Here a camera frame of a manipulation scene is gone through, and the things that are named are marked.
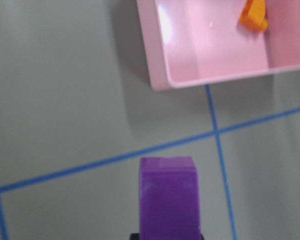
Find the orange slope block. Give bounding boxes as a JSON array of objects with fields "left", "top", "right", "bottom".
[{"left": 238, "top": 0, "right": 269, "bottom": 32}]

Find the pink plastic box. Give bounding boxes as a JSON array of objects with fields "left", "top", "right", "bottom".
[{"left": 137, "top": 0, "right": 300, "bottom": 91}]

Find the purple slope block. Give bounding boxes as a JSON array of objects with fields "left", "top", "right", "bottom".
[{"left": 138, "top": 156, "right": 202, "bottom": 240}]

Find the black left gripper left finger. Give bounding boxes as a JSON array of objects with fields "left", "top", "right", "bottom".
[{"left": 129, "top": 233, "right": 140, "bottom": 240}]

